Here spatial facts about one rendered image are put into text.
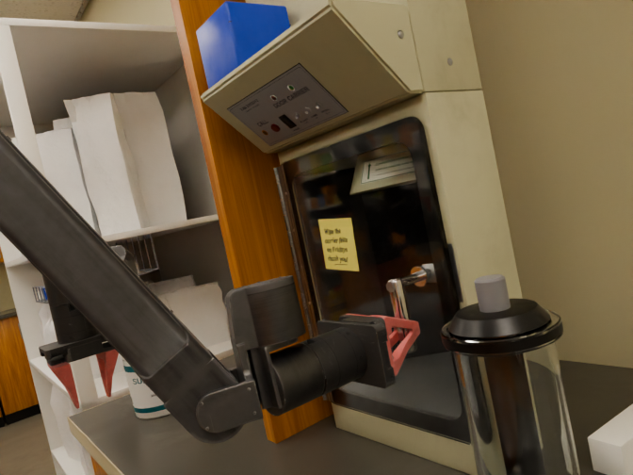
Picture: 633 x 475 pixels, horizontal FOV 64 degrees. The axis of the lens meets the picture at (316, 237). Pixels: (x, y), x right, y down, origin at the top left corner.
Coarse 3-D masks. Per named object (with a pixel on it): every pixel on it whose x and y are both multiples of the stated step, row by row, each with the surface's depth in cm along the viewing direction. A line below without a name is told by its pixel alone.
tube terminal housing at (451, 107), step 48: (288, 0) 74; (384, 0) 60; (432, 0) 60; (432, 48) 59; (432, 96) 59; (480, 96) 64; (432, 144) 59; (480, 144) 63; (480, 192) 62; (480, 240) 62; (384, 432) 76
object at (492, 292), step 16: (480, 288) 47; (496, 288) 47; (480, 304) 48; (496, 304) 47; (512, 304) 48; (528, 304) 47; (464, 320) 47; (480, 320) 45; (496, 320) 44; (512, 320) 44; (528, 320) 44; (544, 320) 45; (464, 336) 46; (480, 336) 45; (496, 336) 44
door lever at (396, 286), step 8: (416, 272) 62; (424, 272) 61; (392, 280) 60; (400, 280) 60; (408, 280) 60; (416, 280) 61; (424, 280) 62; (392, 288) 59; (400, 288) 59; (392, 296) 60; (400, 296) 59; (392, 304) 60; (400, 304) 59; (400, 312) 59; (408, 312) 60; (400, 328) 60; (400, 336) 60; (408, 352) 60
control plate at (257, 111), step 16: (272, 80) 65; (288, 80) 63; (304, 80) 62; (256, 96) 69; (288, 96) 66; (304, 96) 65; (320, 96) 63; (240, 112) 74; (256, 112) 73; (272, 112) 71; (288, 112) 69; (304, 112) 68; (320, 112) 66; (336, 112) 65; (256, 128) 76; (288, 128) 73; (304, 128) 71; (272, 144) 78
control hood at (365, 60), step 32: (352, 0) 53; (288, 32) 57; (320, 32) 54; (352, 32) 52; (384, 32) 55; (256, 64) 64; (288, 64) 61; (320, 64) 59; (352, 64) 56; (384, 64) 55; (416, 64) 57; (224, 96) 73; (352, 96) 61; (384, 96) 59; (320, 128) 70
